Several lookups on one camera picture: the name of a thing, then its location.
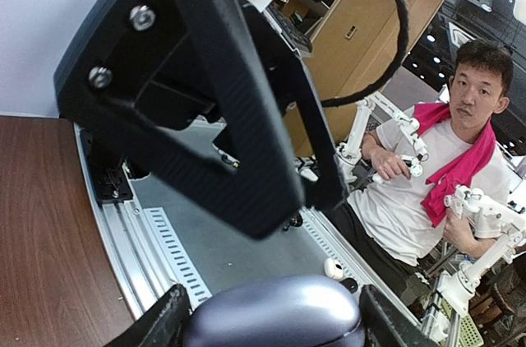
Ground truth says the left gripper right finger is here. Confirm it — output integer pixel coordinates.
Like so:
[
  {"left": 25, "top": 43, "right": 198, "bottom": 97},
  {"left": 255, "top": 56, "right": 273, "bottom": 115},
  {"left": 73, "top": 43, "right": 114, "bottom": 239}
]
[{"left": 359, "top": 285, "right": 431, "bottom": 347}]

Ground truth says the pink towel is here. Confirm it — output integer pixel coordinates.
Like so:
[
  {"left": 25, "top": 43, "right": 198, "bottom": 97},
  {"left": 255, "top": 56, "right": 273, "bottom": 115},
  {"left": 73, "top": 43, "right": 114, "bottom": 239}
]
[{"left": 413, "top": 102, "right": 497, "bottom": 228}]

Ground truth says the grey-purple earbud charging case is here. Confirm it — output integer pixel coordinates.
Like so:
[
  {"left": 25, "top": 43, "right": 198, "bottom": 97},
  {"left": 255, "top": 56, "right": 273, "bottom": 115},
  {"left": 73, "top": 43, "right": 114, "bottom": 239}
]
[{"left": 182, "top": 275, "right": 366, "bottom": 346}]

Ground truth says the front aluminium rail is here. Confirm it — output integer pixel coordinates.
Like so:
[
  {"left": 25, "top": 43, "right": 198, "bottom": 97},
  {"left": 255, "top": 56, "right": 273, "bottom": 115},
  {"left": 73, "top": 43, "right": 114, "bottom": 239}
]
[{"left": 75, "top": 127, "right": 417, "bottom": 323}]

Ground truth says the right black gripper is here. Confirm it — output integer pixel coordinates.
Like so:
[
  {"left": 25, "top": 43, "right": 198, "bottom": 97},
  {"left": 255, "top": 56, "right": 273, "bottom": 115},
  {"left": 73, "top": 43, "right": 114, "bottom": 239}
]
[{"left": 53, "top": 0, "right": 345, "bottom": 239}]

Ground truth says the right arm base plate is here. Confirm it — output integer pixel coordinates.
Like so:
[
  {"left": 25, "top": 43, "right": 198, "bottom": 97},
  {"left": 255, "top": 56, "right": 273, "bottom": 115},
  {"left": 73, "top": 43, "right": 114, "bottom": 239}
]
[{"left": 80, "top": 129, "right": 133, "bottom": 205}]

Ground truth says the man in white shirt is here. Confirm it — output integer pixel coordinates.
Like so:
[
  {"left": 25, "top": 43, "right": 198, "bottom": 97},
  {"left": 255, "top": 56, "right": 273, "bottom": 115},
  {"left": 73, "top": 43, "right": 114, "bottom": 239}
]
[{"left": 326, "top": 39, "right": 514, "bottom": 295}]

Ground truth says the wooden cabinet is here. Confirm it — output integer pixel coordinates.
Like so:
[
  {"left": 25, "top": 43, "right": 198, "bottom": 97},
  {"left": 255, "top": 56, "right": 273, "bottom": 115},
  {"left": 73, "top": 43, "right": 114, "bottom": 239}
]
[{"left": 283, "top": 0, "right": 453, "bottom": 159}]

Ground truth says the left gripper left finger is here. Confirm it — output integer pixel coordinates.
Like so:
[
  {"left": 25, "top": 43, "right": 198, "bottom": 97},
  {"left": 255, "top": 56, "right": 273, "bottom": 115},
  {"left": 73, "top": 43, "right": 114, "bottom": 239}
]
[{"left": 106, "top": 284, "right": 191, "bottom": 347}]

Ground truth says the black round case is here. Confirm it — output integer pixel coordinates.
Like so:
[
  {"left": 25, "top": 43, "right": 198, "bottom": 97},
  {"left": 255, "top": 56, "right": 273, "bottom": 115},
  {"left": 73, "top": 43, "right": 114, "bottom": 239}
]
[{"left": 340, "top": 277, "right": 359, "bottom": 294}]

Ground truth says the white earbud case on rail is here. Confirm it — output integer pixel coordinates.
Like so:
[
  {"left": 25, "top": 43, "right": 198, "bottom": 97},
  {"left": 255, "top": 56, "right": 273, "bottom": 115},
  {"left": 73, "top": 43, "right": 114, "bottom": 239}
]
[{"left": 324, "top": 257, "right": 345, "bottom": 281}]

